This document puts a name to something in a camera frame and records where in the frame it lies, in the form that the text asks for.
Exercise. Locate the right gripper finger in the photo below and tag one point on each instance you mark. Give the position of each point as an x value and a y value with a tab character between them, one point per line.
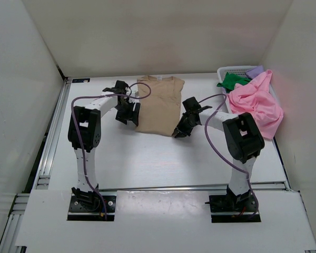
177	133
184	134

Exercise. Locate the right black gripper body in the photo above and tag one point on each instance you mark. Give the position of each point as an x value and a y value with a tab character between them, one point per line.
185	124

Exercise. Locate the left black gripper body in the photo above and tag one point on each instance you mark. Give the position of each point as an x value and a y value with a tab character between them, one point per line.
127	106

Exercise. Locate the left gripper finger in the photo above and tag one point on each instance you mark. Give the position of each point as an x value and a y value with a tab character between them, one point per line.
135	113
122	118

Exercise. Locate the beige t shirt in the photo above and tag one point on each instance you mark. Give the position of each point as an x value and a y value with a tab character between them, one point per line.
160	105

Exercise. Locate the pink t shirt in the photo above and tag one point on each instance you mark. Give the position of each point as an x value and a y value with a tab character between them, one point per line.
255	98

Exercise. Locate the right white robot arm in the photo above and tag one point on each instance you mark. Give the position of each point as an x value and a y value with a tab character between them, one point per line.
244	143

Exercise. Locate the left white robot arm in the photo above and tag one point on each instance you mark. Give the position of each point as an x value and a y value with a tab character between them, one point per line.
85	133

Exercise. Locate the dark blue label sticker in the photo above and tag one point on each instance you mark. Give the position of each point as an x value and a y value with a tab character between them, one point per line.
83	80

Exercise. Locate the green t shirt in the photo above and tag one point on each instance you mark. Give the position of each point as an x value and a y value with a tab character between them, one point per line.
231	80

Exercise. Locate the white plastic basket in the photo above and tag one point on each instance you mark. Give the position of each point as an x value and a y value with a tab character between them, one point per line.
240	71

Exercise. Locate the lilac t shirt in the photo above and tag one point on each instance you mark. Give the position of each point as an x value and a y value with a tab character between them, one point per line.
253	73

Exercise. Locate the white front cover board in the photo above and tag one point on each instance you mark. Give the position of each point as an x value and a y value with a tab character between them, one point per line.
165	222

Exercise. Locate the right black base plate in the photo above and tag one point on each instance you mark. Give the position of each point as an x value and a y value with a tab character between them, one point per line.
221	203

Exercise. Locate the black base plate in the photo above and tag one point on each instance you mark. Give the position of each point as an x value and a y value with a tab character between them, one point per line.
221	203
79	206

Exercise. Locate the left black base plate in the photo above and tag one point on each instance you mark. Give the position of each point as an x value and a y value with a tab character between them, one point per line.
79	206

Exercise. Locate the aluminium frame rail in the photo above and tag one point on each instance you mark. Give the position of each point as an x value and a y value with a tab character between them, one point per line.
40	174

